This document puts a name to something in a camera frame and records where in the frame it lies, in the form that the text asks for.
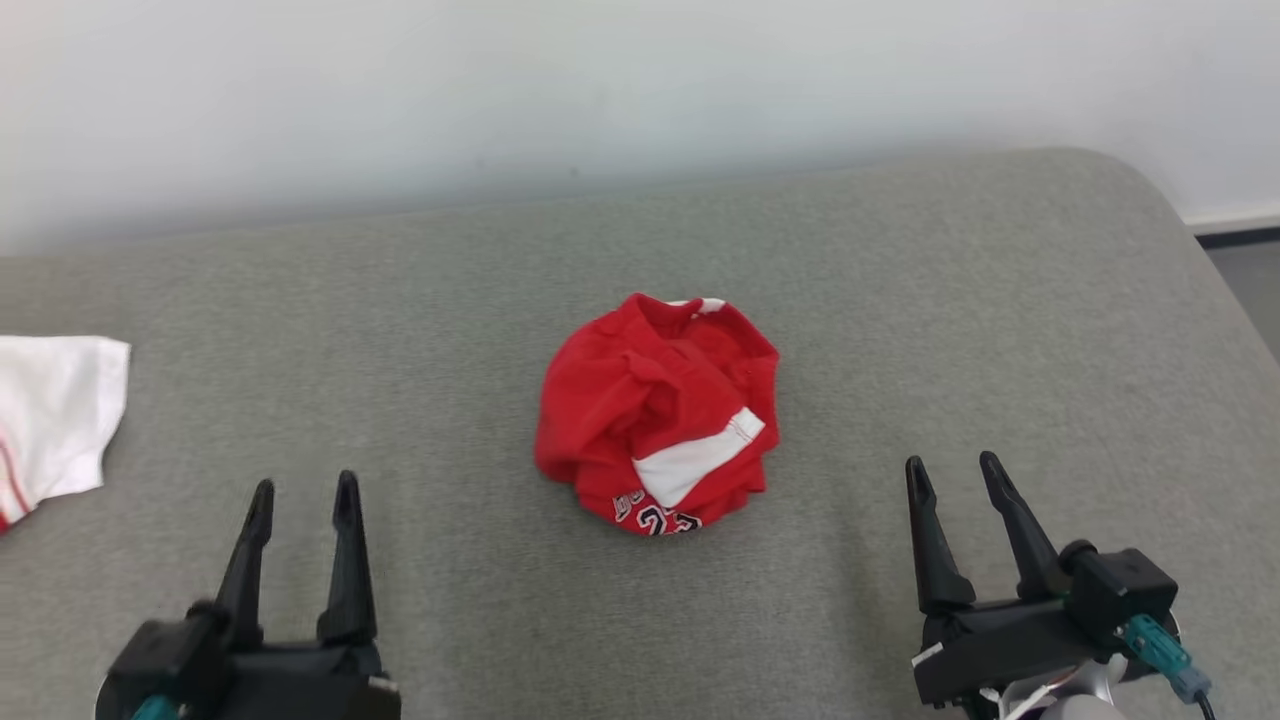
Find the right camera cable teal plug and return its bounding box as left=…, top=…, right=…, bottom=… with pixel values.
left=1120, top=613, right=1216, bottom=720

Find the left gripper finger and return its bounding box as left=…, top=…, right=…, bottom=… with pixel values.
left=317, top=470, right=379, bottom=646
left=215, top=478, right=276, bottom=651

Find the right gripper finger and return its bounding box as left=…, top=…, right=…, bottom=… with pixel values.
left=905, top=455, right=976, bottom=614
left=978, top=450, right=1066, bottom=601

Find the white wall baseboard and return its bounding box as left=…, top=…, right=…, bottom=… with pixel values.
left=1183, top=208, right=1280, bottom=236

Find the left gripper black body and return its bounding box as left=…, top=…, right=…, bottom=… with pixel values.
left=215, top=640, right=403, bottom=720

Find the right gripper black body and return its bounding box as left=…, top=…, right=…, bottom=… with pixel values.
left=912, top=595, right=1121, bottom=706

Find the red shorts white waistband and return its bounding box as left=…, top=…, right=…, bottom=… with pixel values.
left=533, top=292, right=782, bottom=538

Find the red white sports t-shirt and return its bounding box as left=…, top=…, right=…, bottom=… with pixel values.
left=0, top=335, right=132, bottom=534

